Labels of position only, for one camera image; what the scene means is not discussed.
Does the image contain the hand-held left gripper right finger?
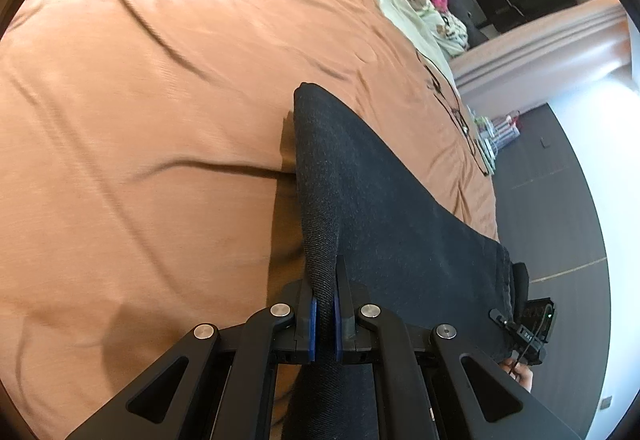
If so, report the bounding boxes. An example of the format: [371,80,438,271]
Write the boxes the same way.
[332,255,581,440]

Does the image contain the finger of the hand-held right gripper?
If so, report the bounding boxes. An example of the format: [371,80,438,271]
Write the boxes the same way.
[510,262,531,317]

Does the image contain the person's right hand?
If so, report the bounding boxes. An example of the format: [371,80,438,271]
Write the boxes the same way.
[500,357,534,393]

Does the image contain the black spotted white cloth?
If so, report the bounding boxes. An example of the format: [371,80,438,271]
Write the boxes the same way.
[435,12,471,61]

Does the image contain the orange blanket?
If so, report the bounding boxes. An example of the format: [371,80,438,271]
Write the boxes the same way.
[0,0,501,440]

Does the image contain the black cable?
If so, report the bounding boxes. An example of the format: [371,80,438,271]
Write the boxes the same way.
[415,47,493,178]

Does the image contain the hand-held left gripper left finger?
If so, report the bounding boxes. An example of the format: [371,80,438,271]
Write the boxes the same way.
[65,279,319,440]

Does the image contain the dark grey pants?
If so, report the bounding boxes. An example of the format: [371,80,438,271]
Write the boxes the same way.
[292,82,516,440]

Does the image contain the bear print pillow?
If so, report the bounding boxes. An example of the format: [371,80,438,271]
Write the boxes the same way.
[395,0,451,31]

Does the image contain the pink curtain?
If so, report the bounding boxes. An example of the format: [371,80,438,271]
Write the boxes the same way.
[450,0,636,108]

